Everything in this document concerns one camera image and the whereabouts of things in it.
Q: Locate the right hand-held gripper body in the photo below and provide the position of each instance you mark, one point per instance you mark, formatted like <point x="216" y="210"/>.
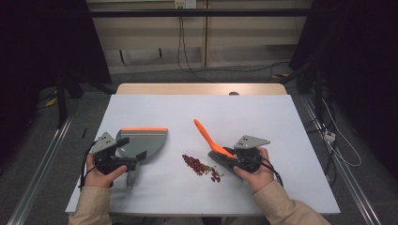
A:
<point x="248" y="156"/>

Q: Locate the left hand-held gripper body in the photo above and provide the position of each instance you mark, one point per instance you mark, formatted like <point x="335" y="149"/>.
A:
<point x="104" y="143"/>

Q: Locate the white power plug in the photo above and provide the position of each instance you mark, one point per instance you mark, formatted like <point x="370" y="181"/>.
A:
<point x="329" y="136"/>

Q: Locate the black metal stand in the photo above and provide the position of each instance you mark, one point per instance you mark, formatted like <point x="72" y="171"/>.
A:
<point x="61" y="106"/>

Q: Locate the grey dustpan with orange edge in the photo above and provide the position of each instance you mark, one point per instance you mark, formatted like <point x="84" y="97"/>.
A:
<point x="147" y="140"/>

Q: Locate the person's left hand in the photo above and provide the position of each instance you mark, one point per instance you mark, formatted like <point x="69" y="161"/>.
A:
<point x="100" y="179"/>

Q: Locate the white wall socket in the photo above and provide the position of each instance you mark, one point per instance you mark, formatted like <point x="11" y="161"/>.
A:
<point x="185" y="3"/>

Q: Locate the aluminium floor rail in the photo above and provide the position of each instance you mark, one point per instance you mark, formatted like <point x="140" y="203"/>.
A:
<point x="350" y="181"/>
<point x="37" y="178"/>

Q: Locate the black horizontal bar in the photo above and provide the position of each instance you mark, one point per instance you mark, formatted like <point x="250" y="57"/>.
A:
<point x="219" y="12"/>

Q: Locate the black curtain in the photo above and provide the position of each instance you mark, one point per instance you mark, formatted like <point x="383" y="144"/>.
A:
<point x="359" y="62"/>
<point x="37" y="47"/>

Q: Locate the person's right hand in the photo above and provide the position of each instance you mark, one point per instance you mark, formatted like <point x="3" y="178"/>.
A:
<point x="259" y="178"/>

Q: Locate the small black floor item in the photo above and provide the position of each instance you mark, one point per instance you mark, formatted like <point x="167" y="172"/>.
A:
<point x="84" y="132"/>

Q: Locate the orange brush with grey bristles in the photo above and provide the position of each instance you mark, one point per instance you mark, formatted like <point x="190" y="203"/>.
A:
<point x="206" y="136"/>

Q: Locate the wooden table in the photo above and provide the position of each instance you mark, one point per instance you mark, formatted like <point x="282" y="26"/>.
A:
<point x="187" y="89"/>

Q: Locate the white table board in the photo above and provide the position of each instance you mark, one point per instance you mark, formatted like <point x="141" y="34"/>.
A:
<point x="250" y="109"/>

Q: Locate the scatter of red and green beans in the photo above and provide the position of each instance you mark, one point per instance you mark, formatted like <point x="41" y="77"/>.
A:
<point x="197" y="165"/>

